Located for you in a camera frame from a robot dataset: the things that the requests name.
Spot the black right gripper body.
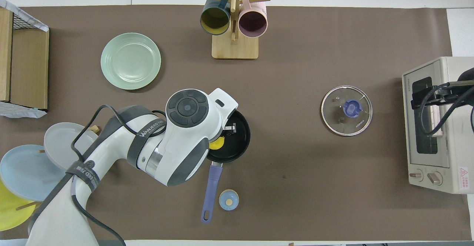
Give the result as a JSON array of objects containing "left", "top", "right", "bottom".
[{"left": 426, "top": 80, "right": 474, "bottom": 107}]

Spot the glass lid with blue knob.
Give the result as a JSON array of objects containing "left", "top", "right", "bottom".
[{"left": 321, "top": 85, "right": 373, "bottom": 137}]

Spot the pale green plate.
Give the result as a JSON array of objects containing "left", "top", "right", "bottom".
[{"left": 100, "top": 33, "right": 162, "bottom": 90}]

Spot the wooden plate rack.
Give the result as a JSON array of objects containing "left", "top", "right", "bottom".
[{"left": 16, "top": 125, "right": 101, "bottom": 216}]

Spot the grey plate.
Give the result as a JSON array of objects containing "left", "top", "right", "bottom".
[{"left": 44, "top": 122, "right": 99, "bottom": 169}]

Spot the light blue plate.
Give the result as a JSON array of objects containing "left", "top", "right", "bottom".
[{"left": 0, "top": 145, "right": 69, "bottom": 202}]

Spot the yellow plate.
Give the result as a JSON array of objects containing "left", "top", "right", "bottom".
[{"left": 0, "top": 179, "right": 36, "bottom": 232}]

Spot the beige toaster oven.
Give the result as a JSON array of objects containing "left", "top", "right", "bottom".
[{"left": 402, "top": 56, "right": 474, "bottom": 195}]

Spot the wooden mug tree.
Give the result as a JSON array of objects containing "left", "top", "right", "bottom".
[{"left": 199, "top": 0, "right": 271, "bottom": 60}]

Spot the brown table mat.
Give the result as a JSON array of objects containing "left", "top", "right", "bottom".
[{"left": 0, "top": 5, "right": 473, "bottom": 241}]

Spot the pink mug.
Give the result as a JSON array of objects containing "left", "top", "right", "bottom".
[{"left": 238, "top": 0, "right": 268, "bottom": 38}]

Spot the dark teal mug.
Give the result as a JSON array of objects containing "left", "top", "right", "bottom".
[{"left": 200, "top": 0, "right": 231, "bottom": 36}]

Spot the white crinkled plastic sheet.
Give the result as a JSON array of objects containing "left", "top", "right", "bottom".
[{"left": 0, "top": 101, "right": 48, "bottom": 119}]

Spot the light wooden shelf board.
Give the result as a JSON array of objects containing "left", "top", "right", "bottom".
[{"left": 0, "top": 9, "right": 13, "bottom": 102}]

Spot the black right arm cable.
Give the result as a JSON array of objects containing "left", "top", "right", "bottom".
[{"left": 418, "top": 82, "right": 474, "bottom": 135}]

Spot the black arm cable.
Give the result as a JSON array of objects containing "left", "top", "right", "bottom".
[
  {"left": 28, "top": 105, "right": 168, "bottom": 246},
  {"left": 418, "top": 82, "right": 474, "bottom": 135}
]

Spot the black pot with blue handle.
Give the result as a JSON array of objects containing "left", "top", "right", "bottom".
[{"left": 201, "top": 110, "right": 251, "bottom": 224}]

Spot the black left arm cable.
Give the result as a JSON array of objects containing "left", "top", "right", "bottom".
[{"left": 28, "top": 105, "right": 168, "bottom": 246}]

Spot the black wire rack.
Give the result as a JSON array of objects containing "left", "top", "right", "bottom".
[{"left": 12, "top": 11, "right": 42, "bottom": 31}]

